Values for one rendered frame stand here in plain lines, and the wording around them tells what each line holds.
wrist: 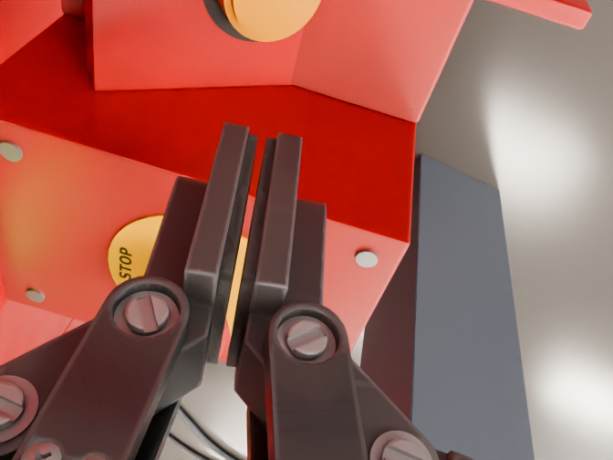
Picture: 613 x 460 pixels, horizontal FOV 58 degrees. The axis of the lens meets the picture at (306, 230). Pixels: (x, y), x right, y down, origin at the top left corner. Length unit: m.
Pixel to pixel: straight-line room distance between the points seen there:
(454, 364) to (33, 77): 0.67
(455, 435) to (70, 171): 0.62
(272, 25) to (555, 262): 1.16
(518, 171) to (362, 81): 0.92
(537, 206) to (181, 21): 1.05
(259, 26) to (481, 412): 0.65
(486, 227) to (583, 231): 0.28
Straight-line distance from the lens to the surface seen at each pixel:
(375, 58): 0.24
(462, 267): 0.94
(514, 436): 0.81
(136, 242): 0.22
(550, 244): 1.28
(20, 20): 0.54
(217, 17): 0.22
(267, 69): 0.24
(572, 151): 1.14
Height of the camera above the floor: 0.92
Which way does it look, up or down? 46 degrees down
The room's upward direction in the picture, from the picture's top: 166 degrees counter-clockwise
